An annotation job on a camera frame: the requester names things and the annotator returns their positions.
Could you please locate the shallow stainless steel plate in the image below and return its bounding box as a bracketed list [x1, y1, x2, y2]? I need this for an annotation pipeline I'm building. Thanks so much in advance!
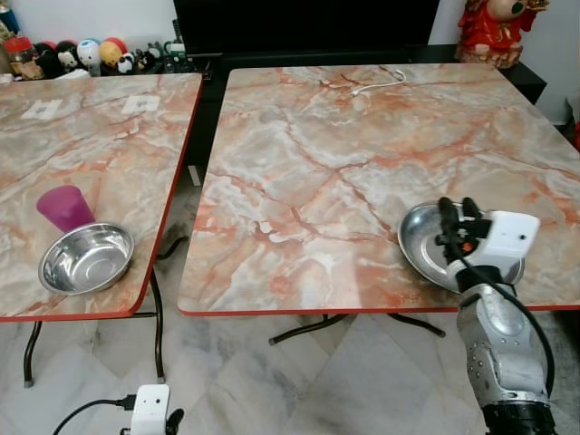
[398, 201, 527, 294]

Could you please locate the marble-pattern folding table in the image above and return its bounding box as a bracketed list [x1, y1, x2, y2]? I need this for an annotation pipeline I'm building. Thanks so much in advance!
[0, 72, 204, 389]
[176, 63, 580, 347]

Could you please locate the red festive doll figurine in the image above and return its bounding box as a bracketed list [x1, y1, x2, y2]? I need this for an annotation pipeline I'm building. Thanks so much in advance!
[455, 0, 550, 70]

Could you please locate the stainless steel bowl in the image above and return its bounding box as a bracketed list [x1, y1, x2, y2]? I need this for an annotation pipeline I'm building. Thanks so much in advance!
[38, 223, 136, 296]

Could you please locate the black television screen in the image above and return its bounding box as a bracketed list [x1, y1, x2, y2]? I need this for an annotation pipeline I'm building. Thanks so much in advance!
[172, 0, 441, 56]

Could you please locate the purple plastic cup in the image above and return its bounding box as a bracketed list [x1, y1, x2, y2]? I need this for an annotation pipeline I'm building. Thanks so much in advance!
[35, 185, 97, 234]

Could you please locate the black television console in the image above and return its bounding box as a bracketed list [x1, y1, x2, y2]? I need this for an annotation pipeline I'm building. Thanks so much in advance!
[178, 43, 548, 169]

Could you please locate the white paper label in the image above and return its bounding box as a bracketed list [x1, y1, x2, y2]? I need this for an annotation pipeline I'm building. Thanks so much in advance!
[121, 94, 162, 115]
[22, 99, 63, 121]

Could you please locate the small panda toy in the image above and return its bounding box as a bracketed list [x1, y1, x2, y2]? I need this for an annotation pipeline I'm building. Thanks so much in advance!
[116, 52, 138, 76]

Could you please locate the yellow and red toy head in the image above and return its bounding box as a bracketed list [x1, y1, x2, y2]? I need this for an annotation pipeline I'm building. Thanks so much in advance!
[99, 36, 129, 73]

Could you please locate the white and blue toy head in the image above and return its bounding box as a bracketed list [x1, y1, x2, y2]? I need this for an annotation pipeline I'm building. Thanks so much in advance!
[77, 38, 103, 76]

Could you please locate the black round toy head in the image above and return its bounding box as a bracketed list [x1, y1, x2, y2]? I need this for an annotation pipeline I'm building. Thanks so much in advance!
[34, 42, 61, 79]
[56, 40, 82, 74]

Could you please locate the red-capped toy figure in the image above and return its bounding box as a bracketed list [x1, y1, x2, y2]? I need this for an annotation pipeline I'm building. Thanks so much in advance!
[2, 35, 37, 82]

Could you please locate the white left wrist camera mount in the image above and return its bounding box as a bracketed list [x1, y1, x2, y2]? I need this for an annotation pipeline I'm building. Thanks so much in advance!
[130, 384, 171, 435]

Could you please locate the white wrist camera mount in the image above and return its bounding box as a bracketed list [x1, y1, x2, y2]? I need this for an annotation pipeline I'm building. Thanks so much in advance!
[469, 209, 542, 274]
[130, 384, 171, 435]

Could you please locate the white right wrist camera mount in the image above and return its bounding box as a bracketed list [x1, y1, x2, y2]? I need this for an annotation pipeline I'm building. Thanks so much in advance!
[469, 209, 542, 274]

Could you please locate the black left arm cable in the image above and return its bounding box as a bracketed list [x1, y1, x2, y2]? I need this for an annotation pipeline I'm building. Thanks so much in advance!
[52, 394, 138, 435]

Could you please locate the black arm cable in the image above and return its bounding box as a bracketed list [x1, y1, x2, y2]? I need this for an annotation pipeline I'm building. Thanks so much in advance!
[52, 394, 138, 435]
[450, 243, 556, 400]

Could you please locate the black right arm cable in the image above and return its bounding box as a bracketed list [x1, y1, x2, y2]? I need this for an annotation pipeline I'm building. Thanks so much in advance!
[450, 243, 556, 400]

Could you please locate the white cable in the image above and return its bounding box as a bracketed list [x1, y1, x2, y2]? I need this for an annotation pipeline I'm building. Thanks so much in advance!
[348, 68, 410, 97]

